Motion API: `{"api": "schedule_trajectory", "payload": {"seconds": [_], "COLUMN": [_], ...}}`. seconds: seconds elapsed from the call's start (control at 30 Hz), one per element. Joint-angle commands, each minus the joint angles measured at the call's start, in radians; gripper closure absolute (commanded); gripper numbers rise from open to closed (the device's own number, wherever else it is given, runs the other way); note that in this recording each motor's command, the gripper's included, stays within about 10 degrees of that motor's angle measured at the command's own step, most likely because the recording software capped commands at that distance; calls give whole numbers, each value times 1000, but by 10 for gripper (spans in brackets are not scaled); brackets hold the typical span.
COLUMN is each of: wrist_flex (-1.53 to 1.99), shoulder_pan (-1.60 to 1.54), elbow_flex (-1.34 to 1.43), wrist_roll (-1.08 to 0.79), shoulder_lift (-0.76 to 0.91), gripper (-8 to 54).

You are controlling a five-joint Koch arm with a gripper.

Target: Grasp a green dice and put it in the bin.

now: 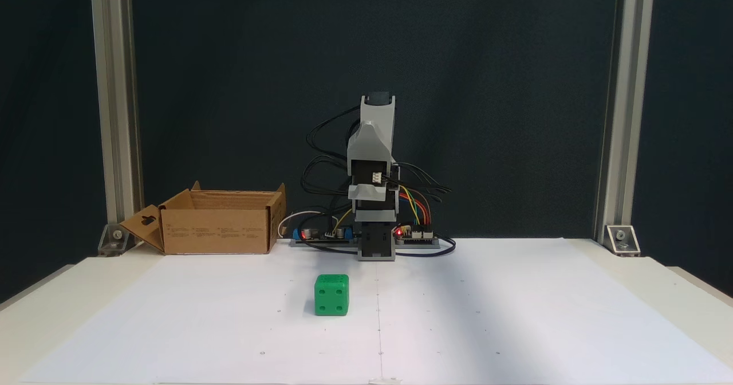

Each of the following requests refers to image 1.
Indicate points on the grey angular gripper finger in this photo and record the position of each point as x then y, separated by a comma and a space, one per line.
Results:
369, 144

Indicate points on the green die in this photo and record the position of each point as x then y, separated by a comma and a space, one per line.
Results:
332, 296

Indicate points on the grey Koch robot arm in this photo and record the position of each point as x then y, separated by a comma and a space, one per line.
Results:
376, 242

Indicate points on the circuit board with white connectors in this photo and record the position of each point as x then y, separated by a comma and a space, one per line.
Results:
421, 235

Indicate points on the blue circuit board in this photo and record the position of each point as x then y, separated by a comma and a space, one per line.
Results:
298, 235

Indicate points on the brown cardboard box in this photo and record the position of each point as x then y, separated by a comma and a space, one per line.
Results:
217, 233

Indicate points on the aluminium frame post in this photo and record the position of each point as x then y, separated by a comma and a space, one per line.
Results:
627, 116
114, 116

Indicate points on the metal corner bracket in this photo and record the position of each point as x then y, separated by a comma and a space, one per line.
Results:
117, 236
621, 237

